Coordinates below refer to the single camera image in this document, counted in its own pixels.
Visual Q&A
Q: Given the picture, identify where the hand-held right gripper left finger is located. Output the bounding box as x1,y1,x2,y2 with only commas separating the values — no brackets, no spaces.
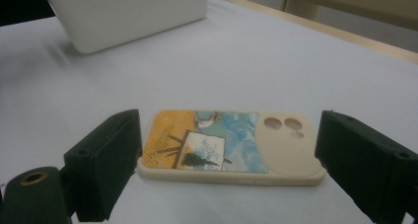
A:
63,109,143,223

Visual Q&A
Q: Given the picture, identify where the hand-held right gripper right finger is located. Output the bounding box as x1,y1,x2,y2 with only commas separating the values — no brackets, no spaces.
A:
314,110,418,224

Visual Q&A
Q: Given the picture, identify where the beige painted phone case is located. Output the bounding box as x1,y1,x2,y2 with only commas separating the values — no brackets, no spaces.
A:
136,110,328,187

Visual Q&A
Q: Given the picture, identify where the white plastic bin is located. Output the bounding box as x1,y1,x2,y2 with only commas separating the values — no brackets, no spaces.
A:
39,0,210,55

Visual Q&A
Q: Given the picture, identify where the beige shelf unit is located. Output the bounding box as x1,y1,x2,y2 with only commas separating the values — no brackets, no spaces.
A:
235,0,418,33

